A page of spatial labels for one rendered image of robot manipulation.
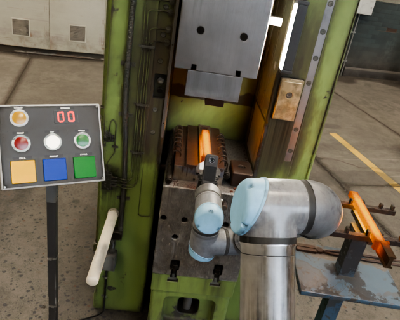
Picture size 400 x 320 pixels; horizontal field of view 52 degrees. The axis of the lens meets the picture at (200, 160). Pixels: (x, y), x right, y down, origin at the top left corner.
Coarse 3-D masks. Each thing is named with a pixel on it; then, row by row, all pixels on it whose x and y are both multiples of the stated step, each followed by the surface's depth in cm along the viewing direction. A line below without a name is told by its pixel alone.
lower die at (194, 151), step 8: (184, 128) 199; (192, 128) 198; (200, 128) 196; (208, 128) 198; (216, 128) 202; (184, 136) 190; (192, 136) 189; (200, 136) 188; (216, 136) 193; (176, 144) 194; (184, 144) 182; (192, 144) 181; (200, 144) 180; (216, 144) 185; (176, 152) 174; (184, 152) 175; (192, 152) 174; (200, 152) 173; (216, 152) 177; (176, 160) 167; (184, 160) 168; (192, 160) 167; (200, 160) 166; (176, 168) 164; (184, 168) 164; (192, 168) 164; (224, 168) 165; (176, 176) 166; (184, 176) 166; (192, 176) 166
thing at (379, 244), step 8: (352, 192) 166; (360, 200) 161; (360, 208) 155; (360, 216) 153; (368, 216) 151; (368, 224) 146; (376, 232) 142; (376, 240) 137; (384, 240) 139; (376, 248) 137; (384, 248) 132; (384, 256) 133; (392, 256) 129; (384, 264) 131
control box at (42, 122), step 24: (0, 120) 135; (48, 120) 141; (72, 120) 145; (96, 120) 148; (0, 144) 134; (72, 144) 144; (96, 144) 148; (0, 168) 134; (72, 168) 144; (96, 168) 148
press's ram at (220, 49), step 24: (192, 0) 136; (216, 0) 136; (240, 0) 136; (264, 0) 136; (192, 24) 140; (216, 24) 140; (240, 24) 140; (264, 24) 140; (192, 48) 143; (216, 48) 143; (240, 48) 143; (216, 72) 147; (240, 72) 149
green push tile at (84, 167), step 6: (84, 156) 146; (90, 156) 146; (78, 162) 144; (84, 162) 145; (90, 162) 146; (78, 168) 144; (84, 168) 145; (90, 168) 146; (78, 174) 144; (84, 174) 145; (90, 174) 146; (96, 174) 147
